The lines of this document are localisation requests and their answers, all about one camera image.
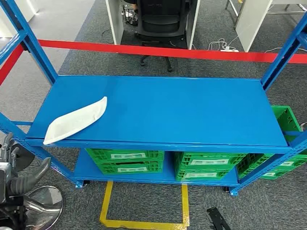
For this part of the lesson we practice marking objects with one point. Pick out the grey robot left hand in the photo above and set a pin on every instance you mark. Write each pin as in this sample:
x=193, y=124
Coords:
x=26, y=184

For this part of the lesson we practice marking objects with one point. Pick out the white curved car body part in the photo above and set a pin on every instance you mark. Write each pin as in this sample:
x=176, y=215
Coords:
x=72, y=123

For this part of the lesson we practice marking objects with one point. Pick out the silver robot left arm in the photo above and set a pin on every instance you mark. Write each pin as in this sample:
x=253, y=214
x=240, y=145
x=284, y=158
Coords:
x=3, y=182

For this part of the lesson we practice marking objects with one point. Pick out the blue metal shelf rack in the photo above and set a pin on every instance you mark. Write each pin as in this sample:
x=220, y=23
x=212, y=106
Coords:
x=156, y=111

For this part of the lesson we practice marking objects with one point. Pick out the black base stanchion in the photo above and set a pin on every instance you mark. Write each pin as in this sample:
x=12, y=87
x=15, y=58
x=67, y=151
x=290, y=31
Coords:
x=26, y=157

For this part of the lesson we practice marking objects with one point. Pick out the chrome stanchion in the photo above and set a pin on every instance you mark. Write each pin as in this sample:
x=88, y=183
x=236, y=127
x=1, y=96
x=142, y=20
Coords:
x=45, y=203

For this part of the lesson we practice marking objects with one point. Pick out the red barrier belt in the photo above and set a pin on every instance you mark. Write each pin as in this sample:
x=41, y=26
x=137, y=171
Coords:
x=144, y=50
x=9, y=65

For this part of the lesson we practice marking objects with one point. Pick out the green plastic crate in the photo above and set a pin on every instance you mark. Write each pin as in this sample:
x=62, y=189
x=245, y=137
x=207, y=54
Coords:
x=209, y=161
x=268, y=174
x=285, y=120
x=129, y=169
x=199, y=175
x=125, y=155

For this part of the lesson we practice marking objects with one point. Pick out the yellow floor tape square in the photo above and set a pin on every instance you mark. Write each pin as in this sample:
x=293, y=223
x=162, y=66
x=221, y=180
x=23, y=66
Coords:
x=184, y=203

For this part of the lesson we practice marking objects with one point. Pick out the black office chair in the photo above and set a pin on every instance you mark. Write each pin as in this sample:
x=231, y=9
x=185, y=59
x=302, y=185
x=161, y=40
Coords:
x=162, y=19

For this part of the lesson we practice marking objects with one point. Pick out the black robot right foot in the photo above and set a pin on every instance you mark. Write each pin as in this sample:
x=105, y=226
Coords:
x=218, y=219

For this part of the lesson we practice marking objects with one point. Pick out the white power strip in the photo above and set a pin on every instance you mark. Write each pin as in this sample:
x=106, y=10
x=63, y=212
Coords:
x=229, y=49

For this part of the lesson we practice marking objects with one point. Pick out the white desk with steel frame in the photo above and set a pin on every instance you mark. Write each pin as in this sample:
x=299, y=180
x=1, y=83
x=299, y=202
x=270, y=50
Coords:
x=252, y=22

